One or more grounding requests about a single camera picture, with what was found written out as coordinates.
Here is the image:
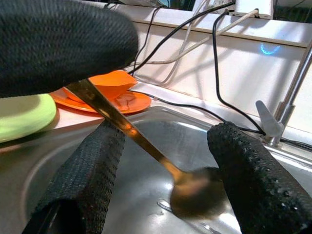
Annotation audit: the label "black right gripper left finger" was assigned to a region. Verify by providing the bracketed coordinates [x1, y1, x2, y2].
[21, 119, 126, 234]

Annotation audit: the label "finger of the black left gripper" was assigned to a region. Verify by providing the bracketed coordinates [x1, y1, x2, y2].
[0, 0, 139, 98]

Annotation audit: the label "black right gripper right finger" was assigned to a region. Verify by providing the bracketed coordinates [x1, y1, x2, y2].
[206, 121, 312, 234]

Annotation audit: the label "gold spoon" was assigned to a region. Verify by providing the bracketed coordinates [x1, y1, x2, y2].
[65, 78, 229, 220]

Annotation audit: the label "light green plate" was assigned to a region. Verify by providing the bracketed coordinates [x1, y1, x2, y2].
[0, 93, 58, 144]

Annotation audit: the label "orange bowl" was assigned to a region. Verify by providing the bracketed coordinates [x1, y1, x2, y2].
[88, 70, 138, 100]

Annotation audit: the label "steel sink faucet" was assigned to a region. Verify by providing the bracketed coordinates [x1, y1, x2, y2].
[255, 39, 312, 147]

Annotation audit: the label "stainless steel sink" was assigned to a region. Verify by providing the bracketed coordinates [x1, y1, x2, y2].
[0, 104, 312, 234]

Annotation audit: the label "orange plate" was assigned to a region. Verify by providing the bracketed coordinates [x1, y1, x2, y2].
[49, 85, 152, 115]

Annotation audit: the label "white power strip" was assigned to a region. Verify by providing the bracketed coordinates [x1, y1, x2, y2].
[229, 0, 274, 20]

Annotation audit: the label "black power cable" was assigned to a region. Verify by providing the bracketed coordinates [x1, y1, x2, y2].
[212, 9, 266, 135]
[280, 138, 312, 151]
[136, 91, 264, 134]
[126, 1, 236, 75]

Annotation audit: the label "white cable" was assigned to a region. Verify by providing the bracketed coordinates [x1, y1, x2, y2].
[131, 9, 259, 67]
[159, 0, 211, 84]

